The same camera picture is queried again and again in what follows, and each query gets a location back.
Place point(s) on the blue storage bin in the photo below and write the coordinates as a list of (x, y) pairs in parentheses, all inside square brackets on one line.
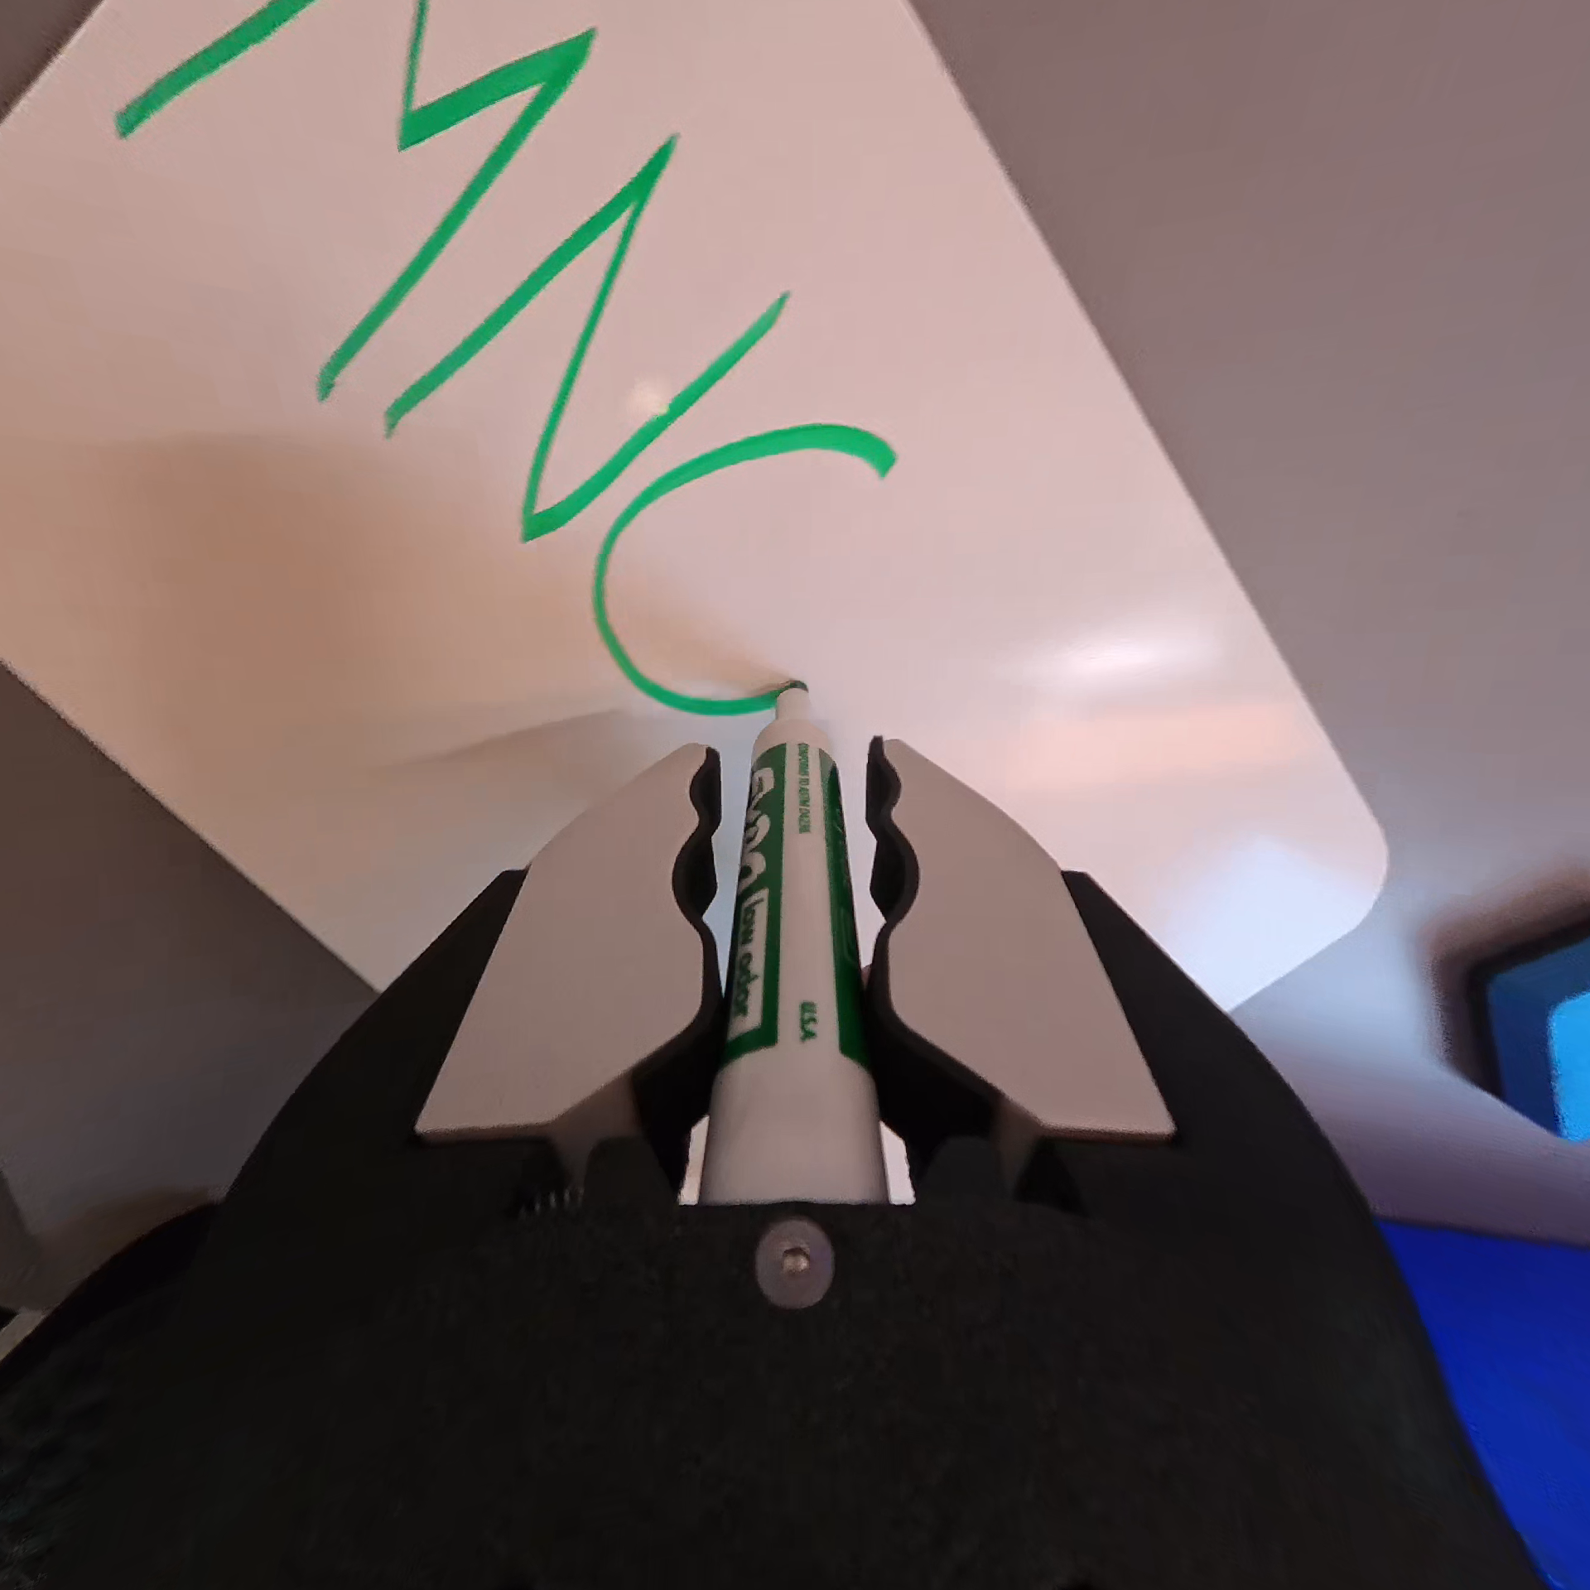
[(1502, 1391)]

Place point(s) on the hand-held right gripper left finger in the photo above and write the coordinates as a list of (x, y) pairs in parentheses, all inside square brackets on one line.
[(558, 1019)]

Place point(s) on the white whiteboard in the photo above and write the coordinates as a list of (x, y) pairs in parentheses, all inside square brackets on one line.
[(993, 496)]

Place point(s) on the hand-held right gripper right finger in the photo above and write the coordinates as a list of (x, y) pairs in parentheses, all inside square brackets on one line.
[(1032, 1019)]

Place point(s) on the green whiteboard marker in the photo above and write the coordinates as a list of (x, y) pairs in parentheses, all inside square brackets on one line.
[(791, 1069)]

